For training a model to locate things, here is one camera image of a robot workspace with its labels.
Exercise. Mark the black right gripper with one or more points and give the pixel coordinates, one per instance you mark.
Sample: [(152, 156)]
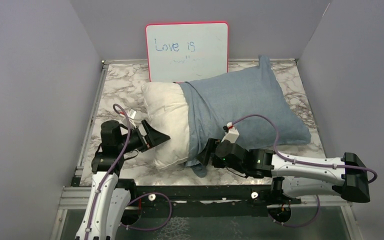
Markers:
[(203, 156)]

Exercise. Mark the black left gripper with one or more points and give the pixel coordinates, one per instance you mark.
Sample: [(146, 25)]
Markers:
[(153, 137)]

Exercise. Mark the white pillow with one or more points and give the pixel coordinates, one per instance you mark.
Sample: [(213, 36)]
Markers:
[(167, 111)]

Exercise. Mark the blue pillowcase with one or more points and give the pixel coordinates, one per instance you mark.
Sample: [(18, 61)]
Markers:
[(252, 92)]

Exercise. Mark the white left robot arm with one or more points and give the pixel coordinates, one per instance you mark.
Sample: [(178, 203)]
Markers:
[(109, 194)]

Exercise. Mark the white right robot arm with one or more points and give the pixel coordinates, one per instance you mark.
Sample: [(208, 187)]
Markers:
[(293, 176)]

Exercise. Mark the red framed whiteboard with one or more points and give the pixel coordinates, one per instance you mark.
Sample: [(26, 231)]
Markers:
[(187, 51)]

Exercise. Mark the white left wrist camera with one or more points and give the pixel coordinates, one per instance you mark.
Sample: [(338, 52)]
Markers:
[(128, 119)]

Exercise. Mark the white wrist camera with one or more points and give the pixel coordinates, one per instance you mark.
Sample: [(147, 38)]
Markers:
[(231, 134), (128, 119)]

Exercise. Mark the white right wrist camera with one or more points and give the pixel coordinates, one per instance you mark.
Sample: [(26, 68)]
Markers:
[(231, 134)]

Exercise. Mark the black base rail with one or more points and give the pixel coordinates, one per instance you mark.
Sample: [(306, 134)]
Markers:
[(195, 201)]

